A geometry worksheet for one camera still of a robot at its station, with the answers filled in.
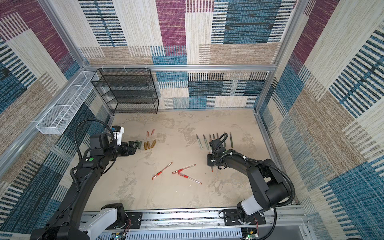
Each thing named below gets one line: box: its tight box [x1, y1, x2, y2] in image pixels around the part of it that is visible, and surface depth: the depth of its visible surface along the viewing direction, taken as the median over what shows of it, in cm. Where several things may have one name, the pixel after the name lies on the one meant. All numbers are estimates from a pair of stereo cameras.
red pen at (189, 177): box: [178, 171, 202, 185], surface depth 89 cm
